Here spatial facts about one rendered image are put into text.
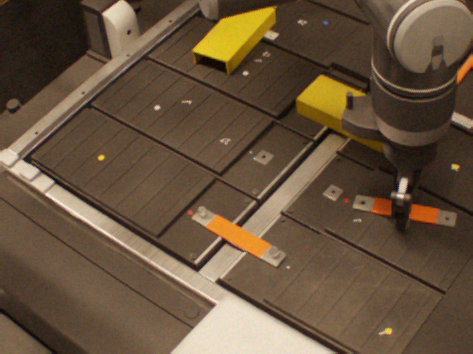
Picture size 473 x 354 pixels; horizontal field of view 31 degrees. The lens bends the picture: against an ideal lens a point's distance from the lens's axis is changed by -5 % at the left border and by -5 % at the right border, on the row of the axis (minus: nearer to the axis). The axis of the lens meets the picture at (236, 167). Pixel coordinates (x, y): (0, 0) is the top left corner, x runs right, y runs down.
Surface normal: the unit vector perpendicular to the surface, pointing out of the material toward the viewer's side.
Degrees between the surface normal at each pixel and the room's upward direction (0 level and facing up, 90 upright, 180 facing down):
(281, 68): 0
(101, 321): 0
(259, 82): 0
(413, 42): 89
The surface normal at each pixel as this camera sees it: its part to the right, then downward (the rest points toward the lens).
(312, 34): -0.09, -0.68
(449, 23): 0.29, 0.69
